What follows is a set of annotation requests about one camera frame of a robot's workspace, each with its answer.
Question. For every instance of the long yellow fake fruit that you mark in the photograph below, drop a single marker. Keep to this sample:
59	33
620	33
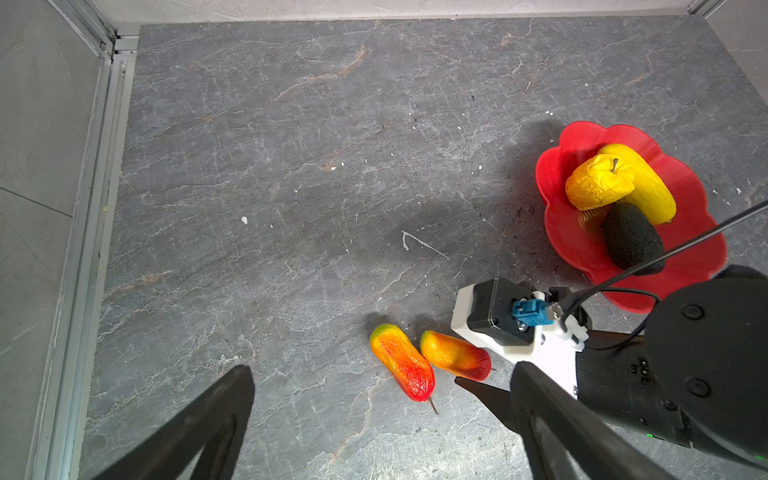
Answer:
650	193

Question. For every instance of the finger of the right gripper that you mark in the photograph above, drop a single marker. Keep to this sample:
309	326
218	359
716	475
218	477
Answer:
496	400

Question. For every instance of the red orange mango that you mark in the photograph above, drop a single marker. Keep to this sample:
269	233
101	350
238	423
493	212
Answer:
406	364
455	355

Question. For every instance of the dark fake avocado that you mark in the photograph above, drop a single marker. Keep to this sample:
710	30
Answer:
629	237

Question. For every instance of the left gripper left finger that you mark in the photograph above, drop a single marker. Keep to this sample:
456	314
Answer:
208	432

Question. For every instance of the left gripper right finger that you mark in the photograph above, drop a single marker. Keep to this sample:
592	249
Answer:
557	429

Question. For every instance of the yellow fake apple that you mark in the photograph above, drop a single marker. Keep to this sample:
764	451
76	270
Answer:
600	181

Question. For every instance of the red flower-shaped fruit bowl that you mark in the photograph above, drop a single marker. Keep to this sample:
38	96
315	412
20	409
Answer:
586	251

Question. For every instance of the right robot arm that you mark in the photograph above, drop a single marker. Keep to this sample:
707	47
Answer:
696	377

